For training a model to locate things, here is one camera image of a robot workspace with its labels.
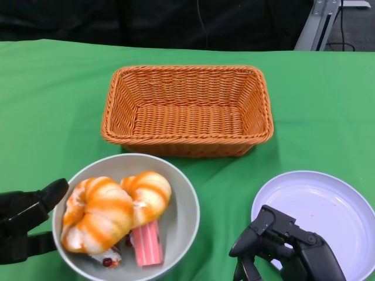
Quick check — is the green tablecloth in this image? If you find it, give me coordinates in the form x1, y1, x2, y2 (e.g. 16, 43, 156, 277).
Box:
0, 39, 375, 281

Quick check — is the grey metal stand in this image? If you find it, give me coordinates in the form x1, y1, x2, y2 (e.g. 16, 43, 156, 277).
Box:
294, 0, 370, 52

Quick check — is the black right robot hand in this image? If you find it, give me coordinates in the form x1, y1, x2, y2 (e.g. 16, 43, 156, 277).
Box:
229, 204, 346, 281

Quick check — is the black floor cable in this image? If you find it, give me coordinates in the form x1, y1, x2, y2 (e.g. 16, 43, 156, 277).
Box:
326, 0, 357, 51

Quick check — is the black backdrop cloth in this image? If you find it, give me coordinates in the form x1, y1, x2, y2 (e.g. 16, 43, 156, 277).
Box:
0, 0, 313, 50

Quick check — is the grey round bowl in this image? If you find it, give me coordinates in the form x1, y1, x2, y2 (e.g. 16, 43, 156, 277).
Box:
52, 153, 201, 280

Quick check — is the orange striped bread ring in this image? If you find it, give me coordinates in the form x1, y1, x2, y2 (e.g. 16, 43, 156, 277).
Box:
61, 176, 135, 255
119, 170, 172, 229

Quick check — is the lavender round plate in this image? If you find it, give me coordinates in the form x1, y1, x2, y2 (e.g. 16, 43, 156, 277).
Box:
251, 170, 369, 280

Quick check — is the chocolate cake slice with cream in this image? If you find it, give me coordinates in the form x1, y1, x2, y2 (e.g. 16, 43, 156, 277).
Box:
87, 245, 122, 269

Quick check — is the orange wicker basket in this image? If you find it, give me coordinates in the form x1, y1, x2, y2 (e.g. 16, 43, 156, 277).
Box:
101, 64, 275, 159

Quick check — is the salmon pink cake slice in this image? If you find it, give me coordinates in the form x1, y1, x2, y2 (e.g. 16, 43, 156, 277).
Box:
125, 221, 163, 268

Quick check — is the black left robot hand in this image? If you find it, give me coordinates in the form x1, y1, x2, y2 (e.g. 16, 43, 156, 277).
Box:
0, 177, 70, 264

